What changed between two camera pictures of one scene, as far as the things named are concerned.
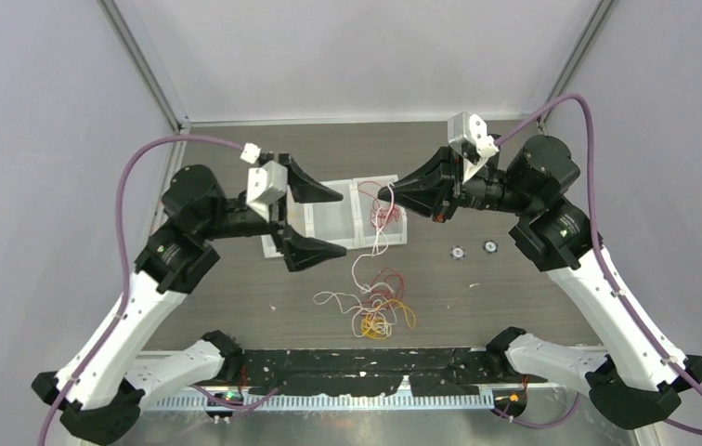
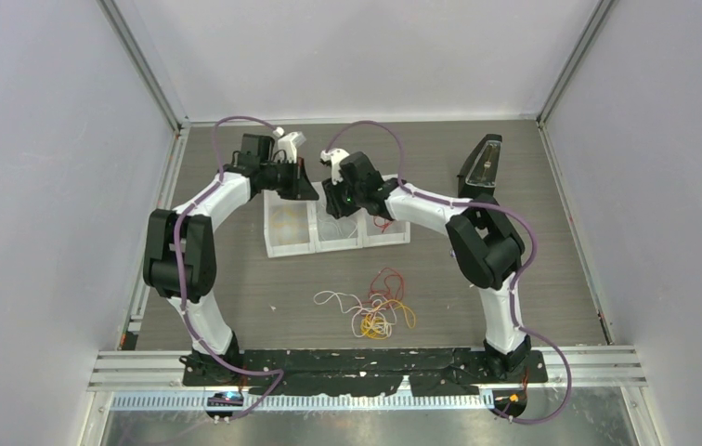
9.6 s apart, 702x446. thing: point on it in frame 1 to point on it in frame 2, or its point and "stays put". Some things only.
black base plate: [379, 372] stays put
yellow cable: [375, 325] stays put
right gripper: [430, 190] to [335, 206]
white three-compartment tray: [360, 219] stays put
